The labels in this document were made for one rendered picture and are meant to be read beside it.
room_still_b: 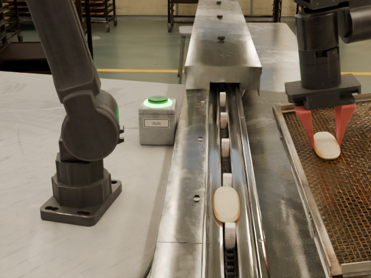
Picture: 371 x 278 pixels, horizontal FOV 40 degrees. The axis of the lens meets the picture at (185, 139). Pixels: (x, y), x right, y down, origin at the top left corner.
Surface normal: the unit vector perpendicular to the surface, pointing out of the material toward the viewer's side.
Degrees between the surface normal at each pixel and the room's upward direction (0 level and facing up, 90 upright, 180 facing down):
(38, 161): 0
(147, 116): 90
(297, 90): 10
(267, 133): 0
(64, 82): 78
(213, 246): 0
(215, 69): 90
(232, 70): 90
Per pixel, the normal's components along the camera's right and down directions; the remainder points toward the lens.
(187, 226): 0.00, -0.93
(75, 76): 0.12, 0.18
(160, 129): -0.05, 0.37
